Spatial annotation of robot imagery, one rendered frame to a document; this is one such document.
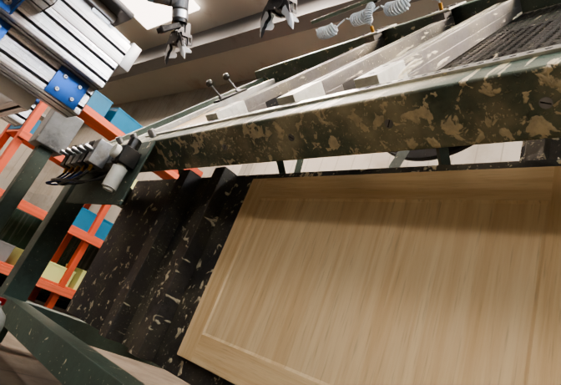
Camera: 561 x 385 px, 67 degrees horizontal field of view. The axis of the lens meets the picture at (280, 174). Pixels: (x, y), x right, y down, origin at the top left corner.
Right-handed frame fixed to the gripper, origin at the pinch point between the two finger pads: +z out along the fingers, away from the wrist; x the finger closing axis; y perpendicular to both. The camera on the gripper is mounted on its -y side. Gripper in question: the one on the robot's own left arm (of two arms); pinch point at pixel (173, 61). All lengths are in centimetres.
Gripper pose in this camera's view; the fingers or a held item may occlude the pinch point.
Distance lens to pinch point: 210.8
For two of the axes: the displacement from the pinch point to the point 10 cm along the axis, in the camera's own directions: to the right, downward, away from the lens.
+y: 6.7, 0.6, 7.4
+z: -0.4, 10.0, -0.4
